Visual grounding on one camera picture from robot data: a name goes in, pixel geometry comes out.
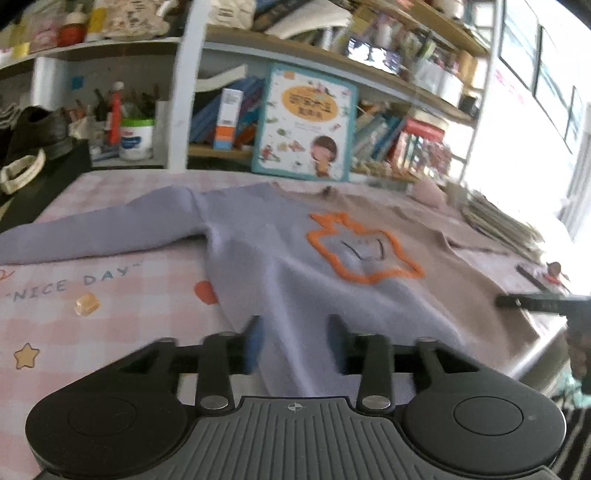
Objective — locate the small black box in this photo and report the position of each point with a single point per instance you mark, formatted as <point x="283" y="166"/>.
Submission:
<point x="468" y="105"/>

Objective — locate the smartphone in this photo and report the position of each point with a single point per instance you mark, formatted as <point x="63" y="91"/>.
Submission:
<point x="374" y="55"/>

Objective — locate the row of leaning thin books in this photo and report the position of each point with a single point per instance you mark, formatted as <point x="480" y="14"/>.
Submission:
<point x="374" y="134"/>

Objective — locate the white and orange carton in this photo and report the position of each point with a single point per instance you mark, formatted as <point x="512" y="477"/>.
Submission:
<point x="228" y="115"/>

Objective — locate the children's picture book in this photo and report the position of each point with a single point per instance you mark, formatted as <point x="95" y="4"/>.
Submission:
<point x="295" y="134"/>

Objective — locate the thick red book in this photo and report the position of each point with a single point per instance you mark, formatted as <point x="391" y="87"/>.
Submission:
<point x="422" y="129"/>

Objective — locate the white storage box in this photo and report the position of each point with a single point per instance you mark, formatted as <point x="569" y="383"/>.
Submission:
<point x="450" y="87"/>

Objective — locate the pink checked printed tablecloth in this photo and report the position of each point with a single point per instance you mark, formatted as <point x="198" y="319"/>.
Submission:
<point x="115" y="314"/>

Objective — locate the red round jar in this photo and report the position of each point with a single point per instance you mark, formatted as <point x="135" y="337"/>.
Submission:
<point x="71" y="32"/>

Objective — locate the purple and tan sweater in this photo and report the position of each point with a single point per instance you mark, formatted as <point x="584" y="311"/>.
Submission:
<point x="277" y="258"/>

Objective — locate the row of shelf books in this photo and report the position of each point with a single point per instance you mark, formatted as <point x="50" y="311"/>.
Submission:
<point x="295" y="14"/>

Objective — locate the white cat figurine plaque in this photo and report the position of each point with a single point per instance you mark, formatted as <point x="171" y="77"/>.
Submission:
<point x="134" y="21"/>

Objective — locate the white and wooden bookshelf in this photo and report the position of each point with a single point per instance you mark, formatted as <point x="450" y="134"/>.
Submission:
<point x="184" y="92"/>

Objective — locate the black leather shoe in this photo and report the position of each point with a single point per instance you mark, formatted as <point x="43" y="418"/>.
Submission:
<point x="41" y="131"/>

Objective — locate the cream woven band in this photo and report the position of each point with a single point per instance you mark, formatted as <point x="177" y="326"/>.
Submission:
<point x="23" y="177"/>

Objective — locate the white tub green lid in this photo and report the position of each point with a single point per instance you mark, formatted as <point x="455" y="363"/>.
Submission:
<point x="136" y="141"/>

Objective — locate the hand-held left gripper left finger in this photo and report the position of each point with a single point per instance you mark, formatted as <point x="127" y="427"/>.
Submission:
<point x="251" y="344"/>

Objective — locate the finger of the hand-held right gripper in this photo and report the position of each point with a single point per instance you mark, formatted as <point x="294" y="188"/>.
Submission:
<point x="531" y="302"/>

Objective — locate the row of blue books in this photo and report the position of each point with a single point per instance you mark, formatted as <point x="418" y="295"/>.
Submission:
<point x="203" y="120"/>

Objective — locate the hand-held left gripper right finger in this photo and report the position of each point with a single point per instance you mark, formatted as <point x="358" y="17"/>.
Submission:
<point x="337" y="341"/>

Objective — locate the pencil holder with pens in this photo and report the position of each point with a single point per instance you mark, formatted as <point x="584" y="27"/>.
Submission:
<point x="97" y="115"/>

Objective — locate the red bottle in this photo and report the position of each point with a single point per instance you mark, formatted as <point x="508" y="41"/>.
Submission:
<point x="117" y="115"/>

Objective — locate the stack of notebooks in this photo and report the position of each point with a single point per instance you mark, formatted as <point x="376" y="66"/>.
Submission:
<point x="498" y="221"/>

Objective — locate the open white book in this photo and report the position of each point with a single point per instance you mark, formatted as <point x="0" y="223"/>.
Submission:
<point x="221" y="76"/>

